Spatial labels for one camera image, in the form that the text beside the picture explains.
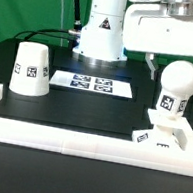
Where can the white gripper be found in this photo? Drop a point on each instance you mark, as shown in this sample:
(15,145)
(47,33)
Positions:
(159,26)

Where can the white lamp bulb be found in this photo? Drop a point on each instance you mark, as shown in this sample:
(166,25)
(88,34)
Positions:
(177,88)

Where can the white lamp base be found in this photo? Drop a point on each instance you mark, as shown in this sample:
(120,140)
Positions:
(162,132)

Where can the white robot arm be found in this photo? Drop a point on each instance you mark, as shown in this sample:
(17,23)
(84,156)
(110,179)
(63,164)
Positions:
(102,38)

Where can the white lamp shade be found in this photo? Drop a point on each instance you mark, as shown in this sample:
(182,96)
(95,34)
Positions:
(30,73)

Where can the white tag sheet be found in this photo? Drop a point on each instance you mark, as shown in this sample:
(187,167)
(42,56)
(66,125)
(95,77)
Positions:
(92,84)

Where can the white foam fence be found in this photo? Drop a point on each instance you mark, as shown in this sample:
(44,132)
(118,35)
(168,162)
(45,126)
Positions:
(98,147)

